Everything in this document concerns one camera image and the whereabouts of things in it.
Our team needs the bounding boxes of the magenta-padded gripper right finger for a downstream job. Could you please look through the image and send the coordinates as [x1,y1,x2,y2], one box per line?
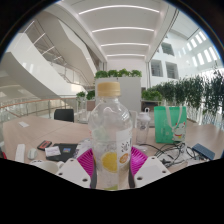
[127,145,172,190]

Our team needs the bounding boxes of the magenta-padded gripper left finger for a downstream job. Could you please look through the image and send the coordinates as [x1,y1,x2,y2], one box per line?
[55,147,98,190]

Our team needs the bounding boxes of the clear lemon drink bottle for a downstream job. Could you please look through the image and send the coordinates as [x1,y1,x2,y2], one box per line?
[87,81,134,192]

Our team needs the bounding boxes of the black flat folder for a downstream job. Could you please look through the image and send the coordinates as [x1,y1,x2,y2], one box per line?
[45,143,79,163]

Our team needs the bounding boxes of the printed brochure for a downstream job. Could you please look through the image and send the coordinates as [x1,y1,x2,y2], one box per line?
[75,138,94,159]

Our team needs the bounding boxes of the white card pack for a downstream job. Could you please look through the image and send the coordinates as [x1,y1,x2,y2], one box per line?
[44,145,62,158]

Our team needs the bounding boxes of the black and red small device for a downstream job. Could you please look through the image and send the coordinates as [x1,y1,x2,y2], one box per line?
[36,139,53,152]

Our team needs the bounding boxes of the clear shaker bottle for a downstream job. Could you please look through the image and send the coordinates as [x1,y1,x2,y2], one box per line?
[135,107,152,145]

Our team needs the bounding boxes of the green tote bag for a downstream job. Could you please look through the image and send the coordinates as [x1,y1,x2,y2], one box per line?
[153,105,188,145]

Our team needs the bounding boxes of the white chair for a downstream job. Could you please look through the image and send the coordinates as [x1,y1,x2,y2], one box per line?
[129,109,139,129]

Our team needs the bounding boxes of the black chair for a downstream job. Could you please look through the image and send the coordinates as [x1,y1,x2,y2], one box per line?
[53,108,75,123]

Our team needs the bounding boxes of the small planter with green plants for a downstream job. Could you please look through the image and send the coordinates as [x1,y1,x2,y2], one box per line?
[75,89,97,113]

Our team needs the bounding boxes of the glass railing with wooden handrail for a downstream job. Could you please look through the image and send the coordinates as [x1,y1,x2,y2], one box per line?
[0,96,83,125]

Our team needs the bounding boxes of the white planter cabinet with plants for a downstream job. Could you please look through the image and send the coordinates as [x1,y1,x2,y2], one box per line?
[94,68,143,114]

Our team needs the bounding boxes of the row of tall green plants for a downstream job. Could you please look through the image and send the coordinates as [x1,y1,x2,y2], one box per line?
[141,68,224,118]

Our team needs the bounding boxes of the ceiling light strips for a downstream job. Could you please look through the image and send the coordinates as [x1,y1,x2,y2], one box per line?
[78,3,161,58]

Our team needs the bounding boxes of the black cables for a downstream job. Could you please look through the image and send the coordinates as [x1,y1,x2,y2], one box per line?
[141,141,201,168]

